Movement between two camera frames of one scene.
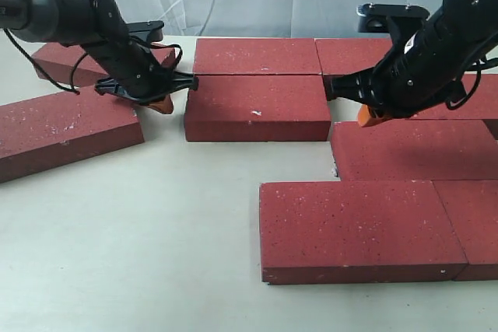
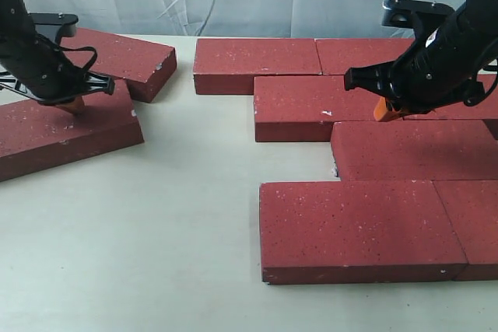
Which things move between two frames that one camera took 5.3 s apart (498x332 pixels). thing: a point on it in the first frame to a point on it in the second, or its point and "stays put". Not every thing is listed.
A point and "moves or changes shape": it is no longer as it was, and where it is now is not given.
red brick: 345,55 stays put
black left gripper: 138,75 to 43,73
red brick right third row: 415,149 stays put
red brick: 313,232 stays put
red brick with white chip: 257,107 moves or changes shape
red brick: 53,131 stays put
